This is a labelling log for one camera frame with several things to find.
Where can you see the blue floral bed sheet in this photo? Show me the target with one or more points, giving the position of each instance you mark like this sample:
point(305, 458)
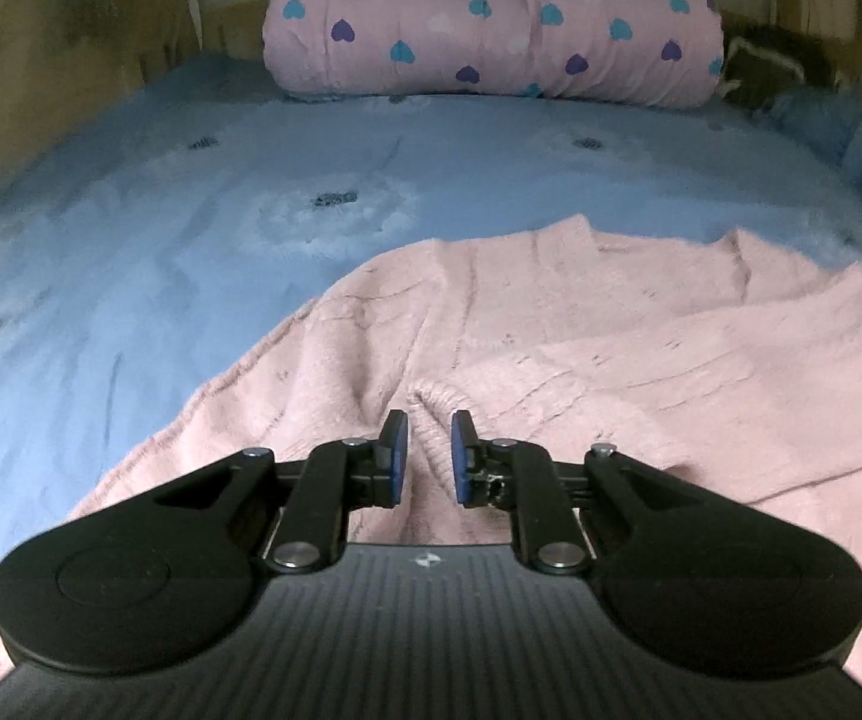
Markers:
point(150, 250)

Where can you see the black and white bag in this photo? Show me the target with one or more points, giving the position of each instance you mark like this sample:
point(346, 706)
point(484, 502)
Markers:
point(762, 61)

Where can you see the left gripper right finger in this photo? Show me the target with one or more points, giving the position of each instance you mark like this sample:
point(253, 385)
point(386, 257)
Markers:
point(701, 582)

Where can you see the pink knitted sweater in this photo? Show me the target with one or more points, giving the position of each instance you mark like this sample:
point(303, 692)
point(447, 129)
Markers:
point(736, 366)

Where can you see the pink heart-patterned rolled quilt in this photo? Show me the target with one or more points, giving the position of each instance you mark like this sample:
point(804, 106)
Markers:
point(656, 53)

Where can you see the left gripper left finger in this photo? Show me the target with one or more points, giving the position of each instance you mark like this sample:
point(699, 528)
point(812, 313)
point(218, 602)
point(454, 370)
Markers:
point(153, 581)

